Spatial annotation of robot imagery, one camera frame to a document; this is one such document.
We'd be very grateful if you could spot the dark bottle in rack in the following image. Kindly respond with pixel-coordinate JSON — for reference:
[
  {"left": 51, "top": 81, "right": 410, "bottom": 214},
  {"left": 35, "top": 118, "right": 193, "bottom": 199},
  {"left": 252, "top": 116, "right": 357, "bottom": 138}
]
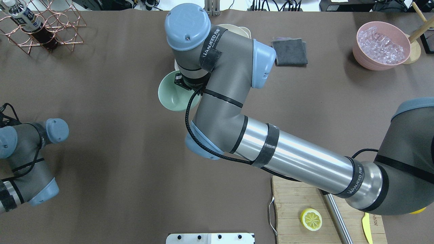
[{"left": 3, "top": 0, "right": 58, "bottom": 50}]

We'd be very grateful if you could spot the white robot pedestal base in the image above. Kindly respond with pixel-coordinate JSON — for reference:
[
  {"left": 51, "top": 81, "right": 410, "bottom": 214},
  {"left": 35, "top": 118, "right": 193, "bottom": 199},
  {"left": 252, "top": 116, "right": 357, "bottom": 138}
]
[{"left": 166, "top": 232, "right": 256, "bottom": 244}]

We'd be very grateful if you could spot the copper wire bottle rack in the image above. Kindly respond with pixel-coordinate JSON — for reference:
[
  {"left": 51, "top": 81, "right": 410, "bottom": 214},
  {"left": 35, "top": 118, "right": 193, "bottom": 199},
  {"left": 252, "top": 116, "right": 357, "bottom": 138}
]
[{"left": 1, "top": 0, "right": 87, "bottom": 55}]

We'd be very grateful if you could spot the whole yellow lemon upper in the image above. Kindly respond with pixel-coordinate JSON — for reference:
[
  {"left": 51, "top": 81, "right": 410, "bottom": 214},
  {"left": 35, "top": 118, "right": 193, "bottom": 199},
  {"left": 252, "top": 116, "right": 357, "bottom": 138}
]
[{"left": 410, "top": 207, "right": 427, "bottom": 215}]

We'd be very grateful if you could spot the bamboo cutting board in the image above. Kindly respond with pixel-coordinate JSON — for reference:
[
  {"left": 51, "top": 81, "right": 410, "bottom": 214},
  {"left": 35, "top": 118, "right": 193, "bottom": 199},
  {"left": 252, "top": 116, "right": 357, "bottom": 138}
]
[{"left": 272, "top": 176, "right": 368, "bottom": 244}]

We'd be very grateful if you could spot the pink bowl of ice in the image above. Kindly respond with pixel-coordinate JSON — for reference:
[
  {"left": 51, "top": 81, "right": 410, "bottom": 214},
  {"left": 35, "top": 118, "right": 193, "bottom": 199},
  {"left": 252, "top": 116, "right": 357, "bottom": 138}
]
[{"left": 352, "top": 21, "right": 411, "bottom": 71}]

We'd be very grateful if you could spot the wooden glass drying stand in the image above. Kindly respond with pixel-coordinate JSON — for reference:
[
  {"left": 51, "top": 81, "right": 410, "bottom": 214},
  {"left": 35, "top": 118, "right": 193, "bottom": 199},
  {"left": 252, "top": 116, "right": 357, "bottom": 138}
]
[{"left": 403, "top": 1, "right": 434, "bottom": 64}]

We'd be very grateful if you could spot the pale green bowl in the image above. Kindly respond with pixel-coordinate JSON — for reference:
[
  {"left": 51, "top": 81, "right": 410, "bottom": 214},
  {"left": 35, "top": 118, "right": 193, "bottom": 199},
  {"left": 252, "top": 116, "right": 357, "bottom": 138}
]
[{"left": 158, "top": 70, "right": 194, "bottom": 111}]

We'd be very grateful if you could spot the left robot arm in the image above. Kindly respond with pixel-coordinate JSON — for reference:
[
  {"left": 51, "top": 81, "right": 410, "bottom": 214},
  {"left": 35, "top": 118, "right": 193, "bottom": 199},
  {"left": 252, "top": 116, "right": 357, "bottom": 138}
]
[{"left": 0, "top": 118, "right": 70, "bottom": 213}]

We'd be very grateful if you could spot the yellow plastic knife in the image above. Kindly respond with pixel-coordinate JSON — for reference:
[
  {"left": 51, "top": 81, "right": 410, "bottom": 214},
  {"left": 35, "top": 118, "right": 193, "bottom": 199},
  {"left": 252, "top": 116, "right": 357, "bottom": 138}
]
[{"left": 361, "top": 212, "right": 373, "bottom": 244}]

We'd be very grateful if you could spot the grey folded cloth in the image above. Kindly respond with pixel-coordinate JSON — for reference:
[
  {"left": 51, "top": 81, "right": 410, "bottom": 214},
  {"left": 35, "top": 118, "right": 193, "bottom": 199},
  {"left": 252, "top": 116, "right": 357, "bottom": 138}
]
[{"left": 271, "top": 37, "right": 308, "bottom": 67}]

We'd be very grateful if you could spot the steel muddler black tip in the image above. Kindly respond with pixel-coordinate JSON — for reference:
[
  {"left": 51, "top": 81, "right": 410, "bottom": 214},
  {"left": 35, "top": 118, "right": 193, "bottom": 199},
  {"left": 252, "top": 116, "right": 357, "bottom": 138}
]
[{"left": 319, "top": 189, "right": 353, "bottom": 244}]

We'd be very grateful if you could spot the white round plate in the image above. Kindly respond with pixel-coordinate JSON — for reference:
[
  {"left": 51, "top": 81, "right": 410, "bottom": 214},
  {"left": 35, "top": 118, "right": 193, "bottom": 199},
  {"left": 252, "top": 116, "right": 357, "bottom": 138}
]
[{"left": 174, "top": 24, "right": 252, "bottom": 72}]

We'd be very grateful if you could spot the half lemon slice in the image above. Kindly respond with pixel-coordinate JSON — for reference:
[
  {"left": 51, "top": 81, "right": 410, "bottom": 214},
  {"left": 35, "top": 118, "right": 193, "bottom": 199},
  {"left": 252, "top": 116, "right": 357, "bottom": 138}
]
[{"left": 300, "top": 208, "right": 323, "bottom": 231}]

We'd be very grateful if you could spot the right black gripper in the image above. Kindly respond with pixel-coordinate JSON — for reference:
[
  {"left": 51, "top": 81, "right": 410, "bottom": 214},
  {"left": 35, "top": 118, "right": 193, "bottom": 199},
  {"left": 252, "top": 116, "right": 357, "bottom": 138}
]
[{"left": 174, "top": 72, "right": 211, "bottom": 90}]

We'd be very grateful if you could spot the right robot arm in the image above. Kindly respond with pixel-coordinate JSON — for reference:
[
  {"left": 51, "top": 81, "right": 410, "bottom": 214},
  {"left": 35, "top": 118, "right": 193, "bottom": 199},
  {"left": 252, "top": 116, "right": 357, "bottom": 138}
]
[{"left": 165, "top": 3, "right": 434, "bottom": 215}]

